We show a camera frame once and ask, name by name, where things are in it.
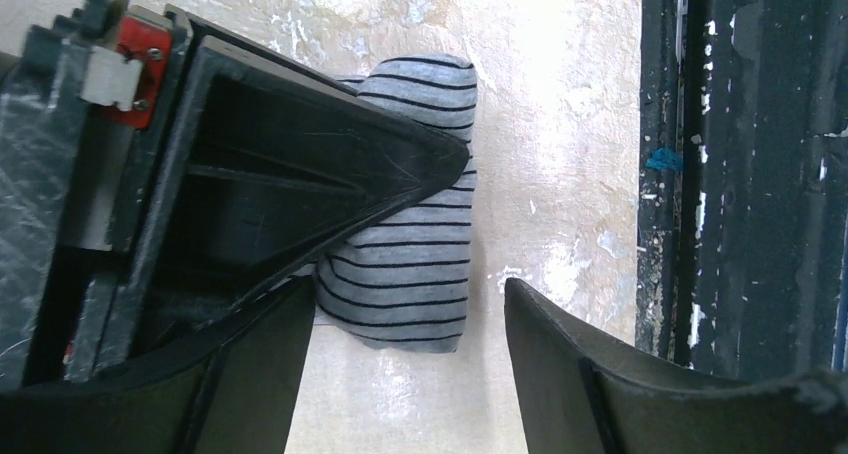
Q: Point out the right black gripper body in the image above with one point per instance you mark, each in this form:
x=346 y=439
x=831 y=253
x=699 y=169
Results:
x=88 y=181

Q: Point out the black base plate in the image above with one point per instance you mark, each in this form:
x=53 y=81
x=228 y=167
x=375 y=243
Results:
x=742 y=217

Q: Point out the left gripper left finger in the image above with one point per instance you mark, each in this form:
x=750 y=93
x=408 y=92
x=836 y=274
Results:
x=228 y=388

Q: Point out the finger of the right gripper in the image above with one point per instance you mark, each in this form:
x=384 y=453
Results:
x=264 y=165

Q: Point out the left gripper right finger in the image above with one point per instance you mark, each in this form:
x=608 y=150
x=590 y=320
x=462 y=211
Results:
x=581 y=390

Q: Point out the grey striped underwear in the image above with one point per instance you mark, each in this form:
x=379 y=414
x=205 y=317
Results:
x=404 y=283

